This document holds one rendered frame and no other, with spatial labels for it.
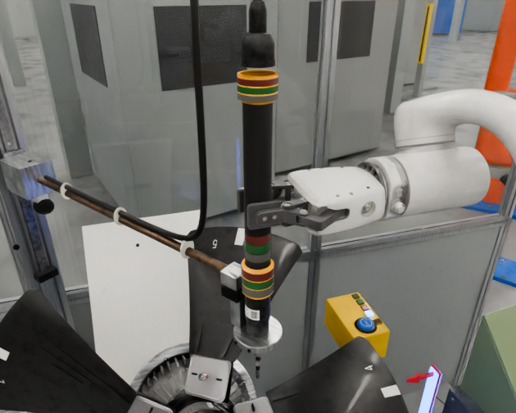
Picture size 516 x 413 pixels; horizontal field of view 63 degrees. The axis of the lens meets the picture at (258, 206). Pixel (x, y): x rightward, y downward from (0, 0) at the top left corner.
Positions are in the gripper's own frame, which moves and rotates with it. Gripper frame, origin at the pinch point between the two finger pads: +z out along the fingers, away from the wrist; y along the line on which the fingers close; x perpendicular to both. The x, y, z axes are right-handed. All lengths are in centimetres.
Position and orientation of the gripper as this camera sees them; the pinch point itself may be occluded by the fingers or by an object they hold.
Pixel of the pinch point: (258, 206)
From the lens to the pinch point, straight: 51.4
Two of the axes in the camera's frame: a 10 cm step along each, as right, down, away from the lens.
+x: 0.0, -8.9, -4.6
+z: -9.5, 1.4, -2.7
